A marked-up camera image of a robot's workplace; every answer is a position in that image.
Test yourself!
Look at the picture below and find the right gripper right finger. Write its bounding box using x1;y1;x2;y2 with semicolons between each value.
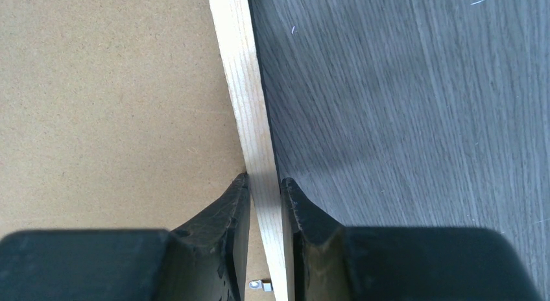
281;178;540;300

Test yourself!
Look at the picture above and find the brown frame backing board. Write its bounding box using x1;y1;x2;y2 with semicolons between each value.
0;0;276;301

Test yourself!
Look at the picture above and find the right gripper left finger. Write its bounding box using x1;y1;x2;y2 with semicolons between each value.
1;173;250;300

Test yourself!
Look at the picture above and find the metal retaining clip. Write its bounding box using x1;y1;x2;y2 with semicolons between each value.
248;280;273;292

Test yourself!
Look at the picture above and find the black wooden picture frame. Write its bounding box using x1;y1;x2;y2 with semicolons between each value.
0;0;297;301

